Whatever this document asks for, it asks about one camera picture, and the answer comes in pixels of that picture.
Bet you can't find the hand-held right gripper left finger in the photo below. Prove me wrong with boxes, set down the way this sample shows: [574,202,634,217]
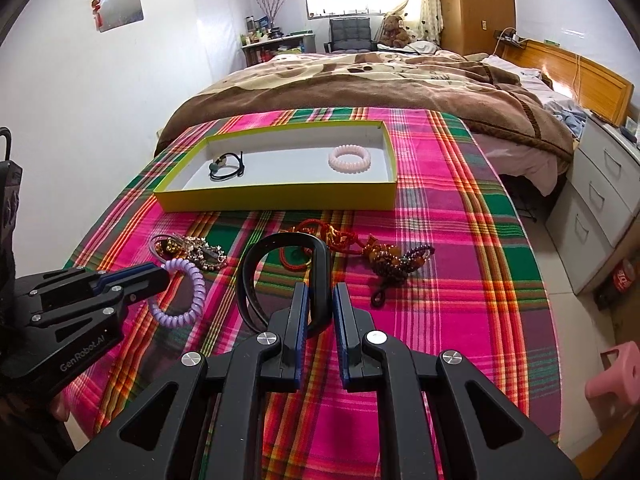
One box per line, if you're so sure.
[57,282,309,480]

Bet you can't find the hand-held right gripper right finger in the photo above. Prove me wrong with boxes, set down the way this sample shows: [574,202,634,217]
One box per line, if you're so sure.
[332,282,583,480]

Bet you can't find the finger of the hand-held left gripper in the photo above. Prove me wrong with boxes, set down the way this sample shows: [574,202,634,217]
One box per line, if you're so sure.
[30,267,172,335]
[27,261,162,302]

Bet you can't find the purple spiral hair tie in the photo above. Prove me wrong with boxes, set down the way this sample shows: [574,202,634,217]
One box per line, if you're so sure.
[147,258,206,329]

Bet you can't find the black wristband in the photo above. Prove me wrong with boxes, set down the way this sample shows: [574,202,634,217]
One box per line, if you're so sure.
[237,232,333,338]

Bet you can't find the gold chain bracelet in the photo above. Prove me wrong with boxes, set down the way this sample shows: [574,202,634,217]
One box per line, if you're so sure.
[181,236,229,269]

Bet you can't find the brown bead bracelet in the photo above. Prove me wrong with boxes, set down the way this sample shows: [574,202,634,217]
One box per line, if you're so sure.
[362,234,436,309]

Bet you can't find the yellow cardboard box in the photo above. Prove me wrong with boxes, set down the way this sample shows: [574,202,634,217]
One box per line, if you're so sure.
[153,120,399,214]

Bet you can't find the plaid blanket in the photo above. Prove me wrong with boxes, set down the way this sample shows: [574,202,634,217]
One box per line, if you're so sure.
[62,107,562,463]

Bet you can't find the brown printed blanket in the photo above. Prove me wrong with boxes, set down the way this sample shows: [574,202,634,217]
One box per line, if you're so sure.
[154,50,576,196]

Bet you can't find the pink bed sheet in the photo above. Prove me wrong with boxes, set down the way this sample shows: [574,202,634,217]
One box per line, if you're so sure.
[472,132,569,197]

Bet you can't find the white desk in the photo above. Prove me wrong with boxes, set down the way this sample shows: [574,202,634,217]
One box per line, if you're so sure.
[240,31,317,67]

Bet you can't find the row of bottles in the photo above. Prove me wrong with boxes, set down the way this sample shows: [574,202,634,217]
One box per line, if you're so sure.
[243,16,286,44]

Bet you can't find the pink plastic stool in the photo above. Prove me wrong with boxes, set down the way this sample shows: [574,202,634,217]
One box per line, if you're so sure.
[585,341,640,414]

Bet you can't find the cola bottle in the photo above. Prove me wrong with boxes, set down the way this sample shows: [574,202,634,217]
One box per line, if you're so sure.
[594,257,639,311]

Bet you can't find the white nightstand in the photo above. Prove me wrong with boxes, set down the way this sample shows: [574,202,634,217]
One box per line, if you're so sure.
[545,114,640,296]

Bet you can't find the grey cushioned chair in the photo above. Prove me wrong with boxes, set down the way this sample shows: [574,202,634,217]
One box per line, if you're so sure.
[323,17,379,54]

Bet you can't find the brown teddy bear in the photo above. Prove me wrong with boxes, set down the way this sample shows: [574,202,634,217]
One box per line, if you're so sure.
[377,14,412,49]

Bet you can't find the light blue cloth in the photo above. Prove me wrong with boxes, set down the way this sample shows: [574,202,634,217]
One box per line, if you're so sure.
[542,99,589,137]

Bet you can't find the white pillow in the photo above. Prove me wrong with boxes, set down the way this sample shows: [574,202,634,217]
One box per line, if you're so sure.
[480,55,557,92]

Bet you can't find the vase of dry branches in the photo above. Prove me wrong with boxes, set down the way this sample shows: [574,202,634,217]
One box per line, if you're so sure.
[251,0,299,25]

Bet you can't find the patterned curtain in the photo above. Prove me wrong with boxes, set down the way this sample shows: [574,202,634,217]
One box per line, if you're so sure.
[399,0,444,45]

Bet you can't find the wooden wardrobe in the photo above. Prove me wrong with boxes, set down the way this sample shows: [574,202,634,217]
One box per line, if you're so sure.
[435,0,516,59]

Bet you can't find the wooden headboard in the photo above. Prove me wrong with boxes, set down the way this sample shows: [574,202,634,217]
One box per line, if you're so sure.
[500,39,635,127]

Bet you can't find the grey hair tie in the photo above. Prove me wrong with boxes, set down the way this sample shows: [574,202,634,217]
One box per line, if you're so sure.
[149,233,176,262]

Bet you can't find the red cord bracelet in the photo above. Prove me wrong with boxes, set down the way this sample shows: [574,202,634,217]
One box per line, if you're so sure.
[278,230,315,272]

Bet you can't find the black cord bracelet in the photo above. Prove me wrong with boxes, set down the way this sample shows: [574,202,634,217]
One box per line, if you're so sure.
[208,151,247,181]

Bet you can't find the pink bead bracelet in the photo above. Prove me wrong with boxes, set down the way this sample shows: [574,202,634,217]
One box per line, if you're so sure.
[328,145,372,175]

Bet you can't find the wall mirror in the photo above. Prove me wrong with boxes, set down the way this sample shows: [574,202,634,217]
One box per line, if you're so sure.
[92,0,145,34]

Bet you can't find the white cable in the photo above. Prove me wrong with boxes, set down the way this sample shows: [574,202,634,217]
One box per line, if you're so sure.
[569,54,584,97]

